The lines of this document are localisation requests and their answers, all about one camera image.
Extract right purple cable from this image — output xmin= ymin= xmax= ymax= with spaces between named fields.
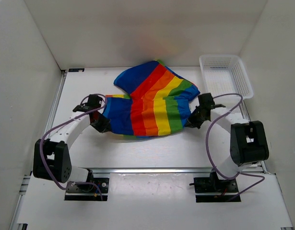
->
xmin=206 ymin=93 xmax=266 ymax=201

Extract black corner label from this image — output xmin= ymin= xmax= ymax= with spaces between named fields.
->
xmin=68 ymin=68 xmax=85 ymax=72

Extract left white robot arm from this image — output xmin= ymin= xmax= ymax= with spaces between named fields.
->
xmin=33 ymin=93 xmax=111 ymax=192

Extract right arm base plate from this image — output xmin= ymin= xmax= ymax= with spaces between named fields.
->
xmin=189 ymin=172 xmax=241 ymax=203

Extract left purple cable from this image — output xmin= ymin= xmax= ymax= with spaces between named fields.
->
xmin=40 ymin=93 xmax=108 ymax=201

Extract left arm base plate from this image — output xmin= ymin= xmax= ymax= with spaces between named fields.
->
xmin=64 ymin=170 xmax=109 ymax=202

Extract white plastic basket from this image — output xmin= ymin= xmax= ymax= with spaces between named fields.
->
xmin=199 ymin=55 xmax=254 ymax=107

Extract rainbow striped shorts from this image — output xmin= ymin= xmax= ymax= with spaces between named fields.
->
xmin=103 ymin=60 xmax=200 ymax=137

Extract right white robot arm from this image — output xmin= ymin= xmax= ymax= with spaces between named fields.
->
xmin=186 ymin=93 xmax=270 ymax=192

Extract purple cable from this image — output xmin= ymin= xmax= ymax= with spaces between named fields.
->
xmin=40 ymin=93 xmax=108 ymax=201
xmin=206 ymin=93 xmax=266 ymax=201

